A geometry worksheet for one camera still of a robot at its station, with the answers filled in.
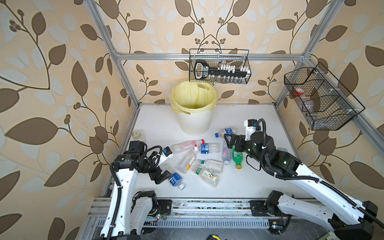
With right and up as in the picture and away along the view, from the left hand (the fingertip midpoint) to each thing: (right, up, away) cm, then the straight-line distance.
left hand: (165, 165), depth 73 cm
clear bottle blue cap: (+36, +15, +26) cm, 47 cm away
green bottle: (+39, +1, +13) cm, 41 cm away
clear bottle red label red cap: (+9, +6, +18) cm, 21 cm away
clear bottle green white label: (+23, -8, +6) cm, 25 cm away
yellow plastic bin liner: (+12, +38, +31) cm, 51 cm away
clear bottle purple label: (+34, +3, +16) cm, 37 cm away
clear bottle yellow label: (+9, -3, +17) cm, 20 cm away
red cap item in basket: (+72, +38, +8) cm, 82 cm away
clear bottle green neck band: (+26, -5, +13) cm, 30 cm away
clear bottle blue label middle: (+21, +5, +16) cm, 27 cm away
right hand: (+33, +14, -4) cm, 36 cm away
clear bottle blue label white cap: (+4, -10, +5) cm, 12 cm away
